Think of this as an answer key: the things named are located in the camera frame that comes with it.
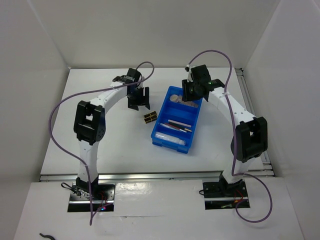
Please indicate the blue plastic organizer bin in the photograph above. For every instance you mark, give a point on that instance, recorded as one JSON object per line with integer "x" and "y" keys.
{"x": 180, "y": 113}

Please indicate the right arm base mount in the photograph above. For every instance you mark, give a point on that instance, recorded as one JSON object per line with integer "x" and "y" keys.
{"x": 216, "y": 199}

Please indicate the pink concealer stick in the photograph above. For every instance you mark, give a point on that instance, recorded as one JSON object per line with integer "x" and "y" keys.
{"x": 179, "y": 124}

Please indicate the aluminium front rail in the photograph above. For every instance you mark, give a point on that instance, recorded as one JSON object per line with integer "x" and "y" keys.
{"x": 136, "y": 176}

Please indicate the black hook on floor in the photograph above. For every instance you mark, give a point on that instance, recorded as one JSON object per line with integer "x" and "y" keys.
{"x": 47, "y": 236}

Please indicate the dark green eyeliner pencil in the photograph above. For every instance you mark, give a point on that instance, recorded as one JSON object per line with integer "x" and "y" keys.
{"x": 185, "y": 130}

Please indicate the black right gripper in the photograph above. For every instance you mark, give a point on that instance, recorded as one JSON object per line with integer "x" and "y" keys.
{"x": 186, "y": 96}

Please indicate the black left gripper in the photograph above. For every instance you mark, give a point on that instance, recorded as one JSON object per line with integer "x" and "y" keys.
{"x": 133, "y": 104}

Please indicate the maroon silver makeup pen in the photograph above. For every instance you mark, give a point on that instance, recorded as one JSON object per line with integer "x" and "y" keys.
{"x": 171, "y": 125}

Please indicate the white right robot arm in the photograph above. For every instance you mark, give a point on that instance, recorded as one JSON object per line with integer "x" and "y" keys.
{"x": 250, "y": 133}

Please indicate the clear plastic tube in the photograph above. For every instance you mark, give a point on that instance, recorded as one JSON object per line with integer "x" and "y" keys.
{"x": 170, "y": 138}

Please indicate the clear eyeshadow palette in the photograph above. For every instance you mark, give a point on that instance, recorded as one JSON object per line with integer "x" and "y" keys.
{"x": 188, "y": 103}

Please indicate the light blue makeup pen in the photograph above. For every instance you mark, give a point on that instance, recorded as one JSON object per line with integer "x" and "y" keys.
{"x": 166, "y": 125}

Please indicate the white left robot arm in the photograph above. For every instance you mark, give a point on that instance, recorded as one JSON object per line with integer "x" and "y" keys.
{"x": 90, "y": 122}

